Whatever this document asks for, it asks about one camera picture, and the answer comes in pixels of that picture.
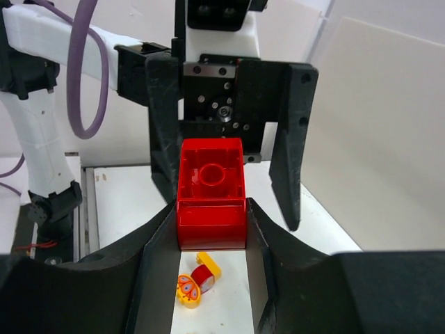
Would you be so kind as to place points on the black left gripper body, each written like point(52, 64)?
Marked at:
point(221, 96)

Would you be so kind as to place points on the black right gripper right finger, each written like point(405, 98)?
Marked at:
point(295, 288)

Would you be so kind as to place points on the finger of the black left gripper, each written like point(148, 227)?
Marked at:
point(300, 80)
point(163, 95)

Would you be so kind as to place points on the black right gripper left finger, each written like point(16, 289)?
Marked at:
point(126, 287)

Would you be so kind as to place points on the yellow butterfly lego brick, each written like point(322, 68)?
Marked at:
point(188, 292)

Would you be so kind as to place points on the red round lego brick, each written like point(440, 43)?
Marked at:
point(203, 277)

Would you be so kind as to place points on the red small lego brick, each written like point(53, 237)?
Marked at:
point(211, 199)

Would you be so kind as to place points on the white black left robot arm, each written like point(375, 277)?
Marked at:
point(36, 40)

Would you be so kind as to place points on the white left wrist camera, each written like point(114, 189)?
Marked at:
point(221, 28)

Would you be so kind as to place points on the aluminium rail front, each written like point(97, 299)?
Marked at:
point(88, 220)

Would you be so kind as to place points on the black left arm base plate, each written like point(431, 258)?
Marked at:
point(27, 242)

